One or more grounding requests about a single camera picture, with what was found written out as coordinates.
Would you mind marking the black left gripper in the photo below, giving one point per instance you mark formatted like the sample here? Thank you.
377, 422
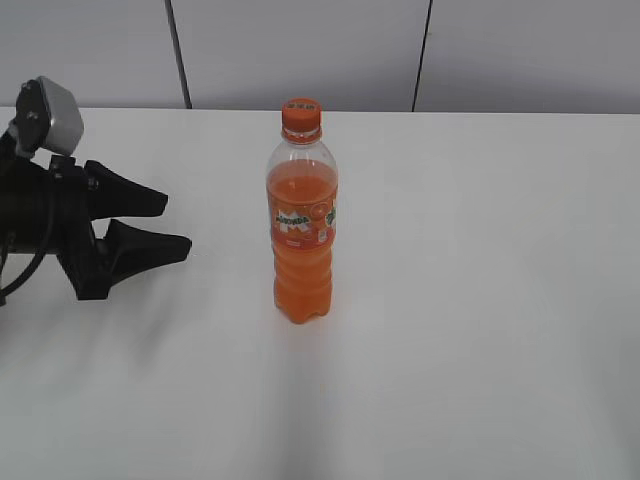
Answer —
69, 211

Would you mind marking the orange soda plastic bottle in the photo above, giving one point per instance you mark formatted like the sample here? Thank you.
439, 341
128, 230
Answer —
302, 187

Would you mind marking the orange bottle cap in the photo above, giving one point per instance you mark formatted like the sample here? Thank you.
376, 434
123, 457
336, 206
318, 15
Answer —
301, 117

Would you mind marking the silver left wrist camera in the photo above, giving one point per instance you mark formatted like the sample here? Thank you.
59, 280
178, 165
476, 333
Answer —
48, 117

